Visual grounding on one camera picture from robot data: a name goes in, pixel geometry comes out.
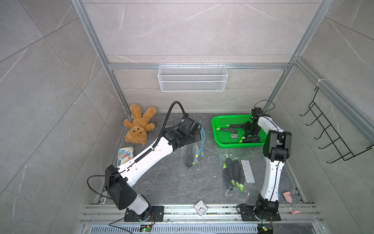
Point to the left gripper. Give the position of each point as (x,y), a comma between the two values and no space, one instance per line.
(197,137)

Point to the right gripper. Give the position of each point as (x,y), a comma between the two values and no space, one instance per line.
(247,129)

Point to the bagged eggplant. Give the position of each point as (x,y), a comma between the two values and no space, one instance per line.
(228,163)
(227,178)

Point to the clear zip-top bag blue zipper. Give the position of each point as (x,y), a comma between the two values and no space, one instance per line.
(253,164)

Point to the dark eggplant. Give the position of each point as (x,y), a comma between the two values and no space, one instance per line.
(238,174)

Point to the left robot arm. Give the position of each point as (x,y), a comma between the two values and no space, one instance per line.
(119,181)

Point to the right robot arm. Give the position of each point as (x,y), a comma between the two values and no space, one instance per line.
(276,151)

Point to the green plastic basket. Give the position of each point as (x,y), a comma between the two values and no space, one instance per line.
(223,139)

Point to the brown teddy bear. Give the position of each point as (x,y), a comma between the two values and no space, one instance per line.
(140,126)

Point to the colourful tissue pack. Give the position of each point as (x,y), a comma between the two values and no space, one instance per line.
(124,155)

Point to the small white clock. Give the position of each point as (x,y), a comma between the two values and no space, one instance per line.
(201,208)

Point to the pink sand timer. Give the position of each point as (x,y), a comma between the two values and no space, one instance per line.
(293,208)

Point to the white wire wall basket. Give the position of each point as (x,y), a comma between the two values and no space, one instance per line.
(192,78)

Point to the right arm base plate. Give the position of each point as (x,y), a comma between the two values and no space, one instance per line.
(251,213)

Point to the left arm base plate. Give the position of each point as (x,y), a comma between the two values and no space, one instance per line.
(153,213)

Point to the black wall hook rack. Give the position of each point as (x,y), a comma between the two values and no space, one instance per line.
(331,132)

